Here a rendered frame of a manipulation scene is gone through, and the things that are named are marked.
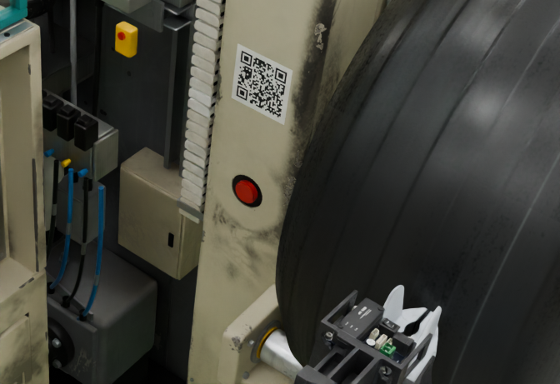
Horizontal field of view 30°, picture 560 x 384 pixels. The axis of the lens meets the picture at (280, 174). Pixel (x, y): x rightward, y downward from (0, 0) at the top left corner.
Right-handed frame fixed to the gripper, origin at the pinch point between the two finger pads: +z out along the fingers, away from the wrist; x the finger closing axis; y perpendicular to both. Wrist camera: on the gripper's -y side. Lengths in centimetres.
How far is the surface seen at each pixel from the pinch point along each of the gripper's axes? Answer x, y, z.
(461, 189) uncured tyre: 1.7, 11.6, 4.4
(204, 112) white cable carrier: 40.1, -7.2, 23.4
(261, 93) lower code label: 31.8, 0.2, 21.3
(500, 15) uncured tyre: 6.4, 22.9, 14.7
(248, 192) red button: 31.4, -14.0, 22.6
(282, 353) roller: 19.6, -29.6, 18.0
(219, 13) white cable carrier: 39.3, 7.0, 21.6
